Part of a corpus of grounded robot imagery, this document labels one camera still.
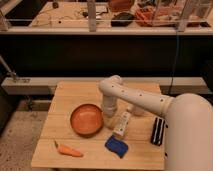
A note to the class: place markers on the orange ceramic bowl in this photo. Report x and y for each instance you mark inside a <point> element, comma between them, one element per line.
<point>86,119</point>

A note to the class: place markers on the wooden table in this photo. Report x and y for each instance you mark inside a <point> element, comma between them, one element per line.
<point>141,156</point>

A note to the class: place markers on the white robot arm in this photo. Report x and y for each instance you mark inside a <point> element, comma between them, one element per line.
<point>188,119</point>

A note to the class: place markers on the blue sponge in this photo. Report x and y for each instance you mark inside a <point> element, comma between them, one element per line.
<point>116,146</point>

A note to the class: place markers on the metal clamp bracket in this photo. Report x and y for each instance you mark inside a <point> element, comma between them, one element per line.
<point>11,73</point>

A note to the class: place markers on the orange box on bench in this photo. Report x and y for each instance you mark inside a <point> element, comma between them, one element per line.
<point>147,19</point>

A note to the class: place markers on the white plastic bottle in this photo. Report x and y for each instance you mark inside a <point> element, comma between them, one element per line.
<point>121,125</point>

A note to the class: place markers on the orange carrot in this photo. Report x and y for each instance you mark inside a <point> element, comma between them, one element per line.
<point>65,150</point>

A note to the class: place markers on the black object on bench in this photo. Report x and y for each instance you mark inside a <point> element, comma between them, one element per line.
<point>122,19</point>

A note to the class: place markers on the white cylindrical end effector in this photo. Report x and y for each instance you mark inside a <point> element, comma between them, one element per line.
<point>109,116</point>

